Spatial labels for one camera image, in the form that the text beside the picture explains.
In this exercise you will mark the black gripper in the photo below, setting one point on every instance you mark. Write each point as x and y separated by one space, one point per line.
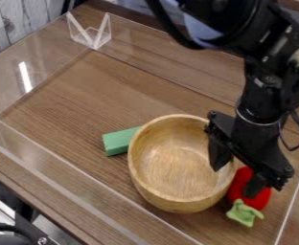
253 143

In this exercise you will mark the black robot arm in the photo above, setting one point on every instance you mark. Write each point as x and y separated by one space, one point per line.
254 29

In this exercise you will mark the clear acrylic enclosure walls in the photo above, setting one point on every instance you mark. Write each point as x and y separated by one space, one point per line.
66 94

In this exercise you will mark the black metal table frame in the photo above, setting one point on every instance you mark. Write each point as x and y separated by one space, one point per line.
24 226

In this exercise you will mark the clear acrylic corner bracket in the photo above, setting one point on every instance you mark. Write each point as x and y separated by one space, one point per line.
94 38

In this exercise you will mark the green rectangular block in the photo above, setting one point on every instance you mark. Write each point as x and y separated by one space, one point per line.
117 141

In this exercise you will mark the wooden bowl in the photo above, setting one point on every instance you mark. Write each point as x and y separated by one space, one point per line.
170 166

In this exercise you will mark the red plush fruit green leaf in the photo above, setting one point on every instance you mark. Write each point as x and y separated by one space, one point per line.
246 208

